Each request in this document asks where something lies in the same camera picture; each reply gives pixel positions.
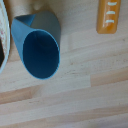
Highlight cobalt blue cup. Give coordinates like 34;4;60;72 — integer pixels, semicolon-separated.
10;10;62;80

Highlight orange plastic item white markings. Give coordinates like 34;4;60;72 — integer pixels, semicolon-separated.
95;0;122;35

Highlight white plate with rim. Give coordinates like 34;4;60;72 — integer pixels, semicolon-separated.
0;2;12;75

